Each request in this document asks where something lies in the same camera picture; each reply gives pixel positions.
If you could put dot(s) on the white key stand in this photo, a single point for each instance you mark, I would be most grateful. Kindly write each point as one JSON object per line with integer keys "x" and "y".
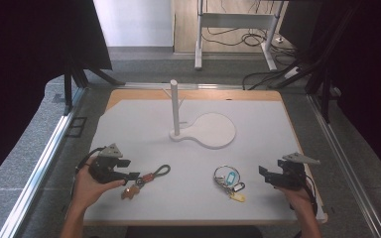
{"x": 211, "y": 130}

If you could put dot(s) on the person's left hand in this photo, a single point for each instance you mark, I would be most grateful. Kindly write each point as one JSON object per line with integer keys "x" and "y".
{"x": 86, "y": 191}

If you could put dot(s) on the white table mat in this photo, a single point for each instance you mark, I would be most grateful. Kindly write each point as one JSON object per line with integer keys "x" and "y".
{"x": 185, "y": 198}

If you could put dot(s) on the black stand legs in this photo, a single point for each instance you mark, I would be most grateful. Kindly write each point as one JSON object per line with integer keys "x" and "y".
{"x": 76, "y": 79}
{"x": 324, "y": 95}

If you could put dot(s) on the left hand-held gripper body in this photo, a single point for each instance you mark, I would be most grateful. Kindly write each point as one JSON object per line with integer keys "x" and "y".
{"x": 104, "y": 168}

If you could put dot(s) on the white metal desk frame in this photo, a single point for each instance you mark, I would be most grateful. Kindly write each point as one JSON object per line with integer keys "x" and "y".
{"x": 234, "y": 20}

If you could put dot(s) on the white power strip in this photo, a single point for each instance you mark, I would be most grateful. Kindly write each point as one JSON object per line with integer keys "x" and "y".
{"x": 291, "y": 72}

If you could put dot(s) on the black curtain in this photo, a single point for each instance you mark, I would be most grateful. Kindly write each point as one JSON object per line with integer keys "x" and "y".
{"x": 360, "y": 82}
{"x": 29, "y": 66}

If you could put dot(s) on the person's right hand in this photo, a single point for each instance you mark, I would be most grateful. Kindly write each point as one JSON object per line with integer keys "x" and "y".
{"x": 299, "y": 200}

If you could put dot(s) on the aluminium rail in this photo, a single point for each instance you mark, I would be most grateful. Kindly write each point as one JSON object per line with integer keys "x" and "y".
{"x": 347, "y": 168}
{"x": 39, "y": 172}

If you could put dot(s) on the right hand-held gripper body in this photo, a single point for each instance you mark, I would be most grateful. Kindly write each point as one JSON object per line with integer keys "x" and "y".
{"x": 292, "y": 175}

